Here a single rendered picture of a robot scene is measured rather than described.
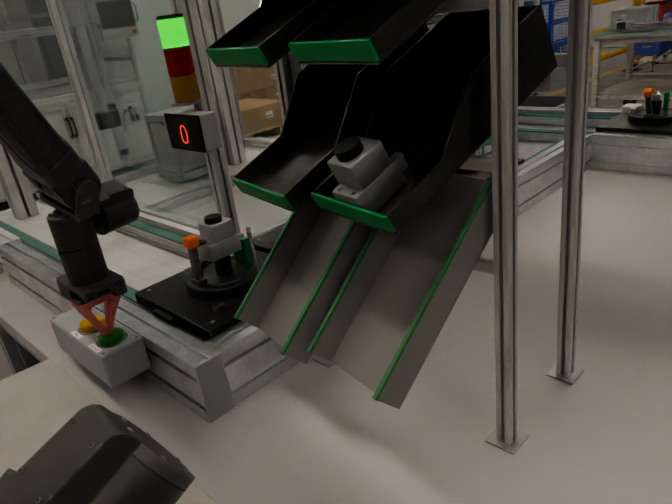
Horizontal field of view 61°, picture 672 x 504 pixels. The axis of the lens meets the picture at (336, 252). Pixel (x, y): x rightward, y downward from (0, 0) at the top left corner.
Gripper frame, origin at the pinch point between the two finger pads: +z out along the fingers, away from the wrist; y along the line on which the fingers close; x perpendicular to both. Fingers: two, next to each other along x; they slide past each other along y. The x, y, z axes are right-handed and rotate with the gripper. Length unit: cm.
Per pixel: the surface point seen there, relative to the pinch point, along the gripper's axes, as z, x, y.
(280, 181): -22.6, -17.1, -27.8
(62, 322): 2.1, 2.3, 13.5
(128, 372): 6.6, 0.1, -3.8
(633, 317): 12, -63, -56
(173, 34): -40, -32, 16
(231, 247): -5.7, -22.9, -3.7
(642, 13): 5, -559, 111
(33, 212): 6, -23, 103
